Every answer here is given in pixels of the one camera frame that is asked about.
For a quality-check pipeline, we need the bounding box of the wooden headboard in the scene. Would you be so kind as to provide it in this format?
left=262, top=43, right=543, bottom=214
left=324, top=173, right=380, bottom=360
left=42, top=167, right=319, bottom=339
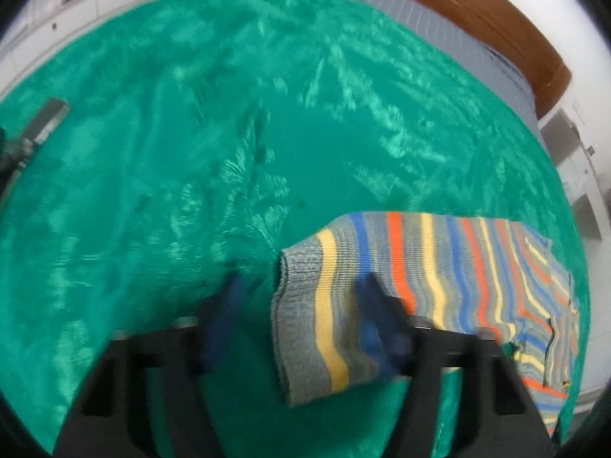
left=416, top=0, right=572, bottom=119

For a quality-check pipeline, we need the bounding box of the grey checked mattress sheet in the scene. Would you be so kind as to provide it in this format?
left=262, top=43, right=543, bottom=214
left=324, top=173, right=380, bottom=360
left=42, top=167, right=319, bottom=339
left=356, top=0, right=544, bottom=143

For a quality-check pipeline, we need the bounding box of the striped knit sweater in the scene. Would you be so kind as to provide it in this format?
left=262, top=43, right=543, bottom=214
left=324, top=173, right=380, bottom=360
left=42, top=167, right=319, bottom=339
left=272, top=212, right=580, bottom=430

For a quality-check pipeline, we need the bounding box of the green satin bedspread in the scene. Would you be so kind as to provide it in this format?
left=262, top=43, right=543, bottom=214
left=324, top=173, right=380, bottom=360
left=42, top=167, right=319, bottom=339
left=1, top=0, right=589, bottom=457

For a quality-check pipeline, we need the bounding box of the white desk shelf unit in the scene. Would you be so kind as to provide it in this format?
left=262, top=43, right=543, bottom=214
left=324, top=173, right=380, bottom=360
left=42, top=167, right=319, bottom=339
left=540, top=109, right=610, bottom=241

